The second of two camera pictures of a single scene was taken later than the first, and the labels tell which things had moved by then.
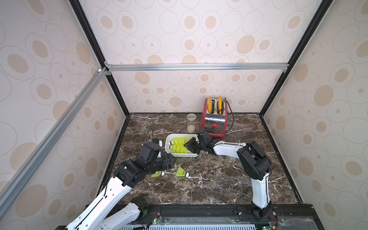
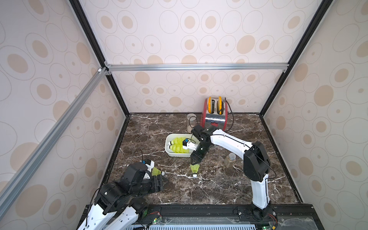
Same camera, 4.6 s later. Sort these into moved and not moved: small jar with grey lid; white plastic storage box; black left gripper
Moved: black left gripper
Not moved: white plastic storage box; small jar with grey lid
